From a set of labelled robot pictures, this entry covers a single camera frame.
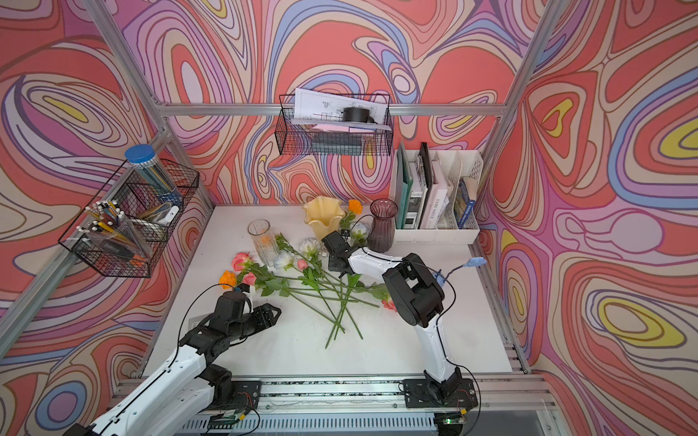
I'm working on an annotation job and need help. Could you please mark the orange rose tall stem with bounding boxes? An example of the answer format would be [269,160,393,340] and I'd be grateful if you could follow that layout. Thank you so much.
[325,200,363,346]

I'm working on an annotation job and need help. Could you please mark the cup of pencils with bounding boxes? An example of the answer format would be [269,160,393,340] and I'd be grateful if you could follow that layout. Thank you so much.
[77,200,153,265]

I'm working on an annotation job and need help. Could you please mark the yellow ruffled vase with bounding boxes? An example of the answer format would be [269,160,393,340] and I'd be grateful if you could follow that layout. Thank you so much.
[302,196,345,241]

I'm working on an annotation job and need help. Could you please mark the black wire basket back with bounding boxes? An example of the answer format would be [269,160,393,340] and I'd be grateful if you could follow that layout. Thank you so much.
[274,92,394,156]

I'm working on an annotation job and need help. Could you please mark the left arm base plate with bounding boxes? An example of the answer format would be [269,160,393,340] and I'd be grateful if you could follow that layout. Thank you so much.
[211,381,262,412]

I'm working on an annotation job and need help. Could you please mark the clear glass vase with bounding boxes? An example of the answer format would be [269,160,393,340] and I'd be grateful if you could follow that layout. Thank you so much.
[247,219,279,266]

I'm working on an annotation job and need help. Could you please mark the black wire basket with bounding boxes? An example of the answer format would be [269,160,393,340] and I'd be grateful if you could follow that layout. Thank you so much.
[274,92,394,156]
[58,159,200,278]

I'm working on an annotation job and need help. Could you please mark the white plastic book organizer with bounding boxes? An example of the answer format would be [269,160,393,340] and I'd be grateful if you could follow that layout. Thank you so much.
[391,147,484,245]

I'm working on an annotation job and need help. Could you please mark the white papers in basket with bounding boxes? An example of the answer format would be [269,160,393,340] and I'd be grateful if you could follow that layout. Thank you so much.
[290,88,393,132]

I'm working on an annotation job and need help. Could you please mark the blue desk lamp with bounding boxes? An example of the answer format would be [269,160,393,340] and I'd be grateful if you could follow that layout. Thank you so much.
[433,257,487,286]

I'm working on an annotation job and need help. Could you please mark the purple ribbed glass vase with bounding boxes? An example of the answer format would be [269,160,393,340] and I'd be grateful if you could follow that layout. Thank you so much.
[367,199,398,253]

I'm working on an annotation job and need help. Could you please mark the black tape roll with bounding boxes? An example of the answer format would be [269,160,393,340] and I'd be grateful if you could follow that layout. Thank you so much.
[342,106,376,124]

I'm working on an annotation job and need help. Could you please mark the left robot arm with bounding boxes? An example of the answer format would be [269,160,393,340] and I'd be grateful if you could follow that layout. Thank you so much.
[65,290,282,435]

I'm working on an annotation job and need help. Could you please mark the small pink rosebud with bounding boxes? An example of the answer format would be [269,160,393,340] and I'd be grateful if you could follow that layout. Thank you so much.
[294,259,378,308]

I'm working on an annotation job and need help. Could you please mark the blue treehouse book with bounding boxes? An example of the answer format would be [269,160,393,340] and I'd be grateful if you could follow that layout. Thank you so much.
[454,177,477,229]

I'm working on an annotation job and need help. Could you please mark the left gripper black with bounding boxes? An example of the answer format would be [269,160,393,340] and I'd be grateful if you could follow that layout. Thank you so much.
[226,302,282,343]

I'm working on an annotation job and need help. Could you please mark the pink rose beside gripper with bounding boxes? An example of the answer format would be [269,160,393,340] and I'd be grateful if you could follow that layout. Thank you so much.
[242,272,257,287]

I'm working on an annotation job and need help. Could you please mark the black wire basket left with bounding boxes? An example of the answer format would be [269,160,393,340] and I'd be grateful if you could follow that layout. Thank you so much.
[58,159,200,278]

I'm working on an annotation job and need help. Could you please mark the teal green folder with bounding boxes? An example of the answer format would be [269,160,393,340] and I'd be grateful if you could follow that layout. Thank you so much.
[396,142,413,229]

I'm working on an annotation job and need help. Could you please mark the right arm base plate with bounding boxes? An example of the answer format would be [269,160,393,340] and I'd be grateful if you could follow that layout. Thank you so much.
[398,378,479,411]

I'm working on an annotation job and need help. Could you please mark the orange rose left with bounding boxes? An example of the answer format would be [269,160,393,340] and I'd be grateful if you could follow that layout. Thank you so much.
[218,270,237,290]

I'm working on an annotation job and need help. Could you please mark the black white magazine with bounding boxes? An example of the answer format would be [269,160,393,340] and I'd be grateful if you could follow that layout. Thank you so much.
[405,159,428,230]

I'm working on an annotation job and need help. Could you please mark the blue lid pencil jar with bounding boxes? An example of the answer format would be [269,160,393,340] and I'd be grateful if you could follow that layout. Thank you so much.
[125,145,183,206]

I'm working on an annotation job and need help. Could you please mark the pink rose left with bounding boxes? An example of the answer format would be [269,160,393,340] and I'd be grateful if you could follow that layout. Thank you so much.
[232,253,291,297]

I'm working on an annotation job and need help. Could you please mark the pink rose right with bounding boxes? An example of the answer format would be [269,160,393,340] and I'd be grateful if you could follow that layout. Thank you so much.
[286,286,396,311]

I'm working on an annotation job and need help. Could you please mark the pink book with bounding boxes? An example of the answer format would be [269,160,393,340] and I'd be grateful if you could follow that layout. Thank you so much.
[420,159,449,230]

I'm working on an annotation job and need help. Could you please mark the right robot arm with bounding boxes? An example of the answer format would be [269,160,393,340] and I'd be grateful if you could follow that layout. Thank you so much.
[322,232,462,403]

